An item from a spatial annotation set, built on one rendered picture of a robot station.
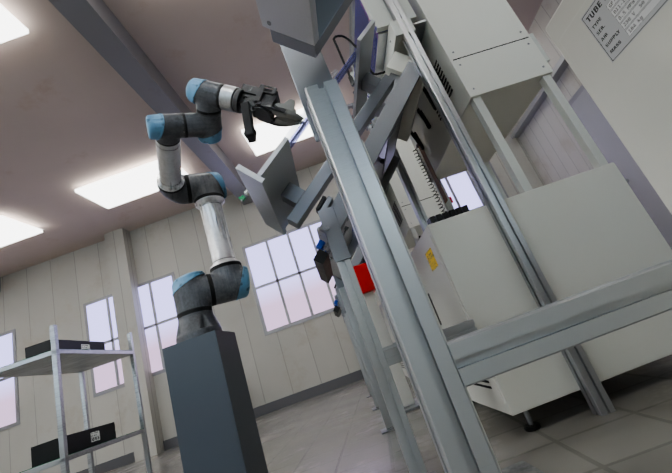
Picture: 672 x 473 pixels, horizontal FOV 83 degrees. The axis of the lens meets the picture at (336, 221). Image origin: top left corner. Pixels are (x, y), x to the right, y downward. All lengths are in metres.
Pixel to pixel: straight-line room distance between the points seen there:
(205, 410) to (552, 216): 1.21
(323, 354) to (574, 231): 4.56
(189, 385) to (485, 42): 1.55
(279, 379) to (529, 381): 4.71
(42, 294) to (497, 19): 7.13
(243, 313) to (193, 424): 4.56
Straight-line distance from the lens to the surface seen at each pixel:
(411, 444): 1.12
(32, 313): 7.63
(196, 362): 1.35
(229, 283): 1.43
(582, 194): 1.42
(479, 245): 1.23
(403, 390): 2.19
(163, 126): 1.27
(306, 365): 5.61
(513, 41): 1.68
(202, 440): 1.35
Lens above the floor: 0.34
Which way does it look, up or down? 19 degrees up
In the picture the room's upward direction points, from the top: 20 degrees counter-clockwise
